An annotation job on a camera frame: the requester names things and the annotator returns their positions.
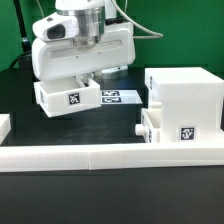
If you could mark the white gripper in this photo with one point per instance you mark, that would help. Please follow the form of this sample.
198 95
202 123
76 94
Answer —
55 55

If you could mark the white drawer box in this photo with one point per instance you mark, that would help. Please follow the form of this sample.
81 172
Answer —
68 95
150 126

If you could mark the white front drawer box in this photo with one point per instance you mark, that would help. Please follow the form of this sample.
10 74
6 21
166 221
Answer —
150 126

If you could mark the white drawer cabinet frame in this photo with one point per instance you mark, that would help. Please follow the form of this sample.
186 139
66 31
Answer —
185 104

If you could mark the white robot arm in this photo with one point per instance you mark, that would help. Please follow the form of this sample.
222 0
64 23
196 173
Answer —
76 40

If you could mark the black stand pole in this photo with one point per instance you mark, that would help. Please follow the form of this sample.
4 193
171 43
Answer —
24 60

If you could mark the marker sheet on table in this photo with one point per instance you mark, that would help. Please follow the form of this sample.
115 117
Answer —
120 97

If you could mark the white left fence rail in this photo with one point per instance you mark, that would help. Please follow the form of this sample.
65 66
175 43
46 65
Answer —
5 126

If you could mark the white fence rail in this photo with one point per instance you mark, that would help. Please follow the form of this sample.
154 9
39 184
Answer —
113 156
5 126

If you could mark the white front fence rail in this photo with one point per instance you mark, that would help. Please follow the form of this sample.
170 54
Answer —
113 156

